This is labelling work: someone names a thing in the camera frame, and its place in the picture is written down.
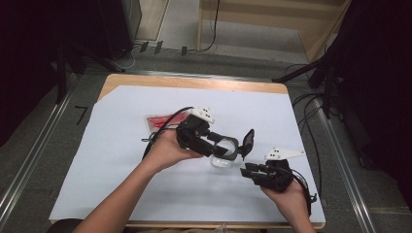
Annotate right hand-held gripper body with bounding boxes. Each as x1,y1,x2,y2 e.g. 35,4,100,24
252,148,306,193

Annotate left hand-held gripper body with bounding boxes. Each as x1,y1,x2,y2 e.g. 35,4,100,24
175,107,218,157

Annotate glass jar with black lid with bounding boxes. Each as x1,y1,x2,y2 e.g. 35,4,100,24
207,128,256,169

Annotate red and white refill pouch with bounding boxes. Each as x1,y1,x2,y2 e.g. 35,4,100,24
144,111,195,134

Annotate person's right hand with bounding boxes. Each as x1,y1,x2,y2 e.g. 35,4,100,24
260,180,312,216

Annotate person's left hand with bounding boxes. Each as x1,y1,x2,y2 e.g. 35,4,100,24
144,129,204,173

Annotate white paper sheet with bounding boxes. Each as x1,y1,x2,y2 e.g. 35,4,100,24
49,84,326,224

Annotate wooden table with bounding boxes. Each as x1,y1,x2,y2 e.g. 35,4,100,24
49,73,326,230

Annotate black stand with angled legs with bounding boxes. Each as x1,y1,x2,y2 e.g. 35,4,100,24
54,40,126,105
271,48,345,119

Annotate dark curtain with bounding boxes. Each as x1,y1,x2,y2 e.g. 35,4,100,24
336,0,412,212
0,0,102,148

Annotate black cabinet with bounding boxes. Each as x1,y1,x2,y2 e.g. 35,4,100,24
96,0,143,61

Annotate left hand-held gripper cable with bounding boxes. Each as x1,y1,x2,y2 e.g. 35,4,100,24
141,106,194,161

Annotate hand-held gripper cable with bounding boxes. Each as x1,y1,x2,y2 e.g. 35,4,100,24
287,168,318,217
141,106,194,161

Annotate right hand-held gripper cable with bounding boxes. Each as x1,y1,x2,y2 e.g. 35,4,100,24
287,168,318,217

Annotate black floor cables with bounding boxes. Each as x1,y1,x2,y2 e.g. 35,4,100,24
285,62,328,199

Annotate metal floor rail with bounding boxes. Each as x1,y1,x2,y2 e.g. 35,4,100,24
0,74,81,224
315,96,377,233

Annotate white floor cable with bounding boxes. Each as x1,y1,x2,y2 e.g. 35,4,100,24
119,45,144,71

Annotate black hanging cable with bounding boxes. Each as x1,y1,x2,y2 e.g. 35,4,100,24
196,0,222,53

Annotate light wooden frame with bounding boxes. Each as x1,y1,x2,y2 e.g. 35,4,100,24
196,0,353,63

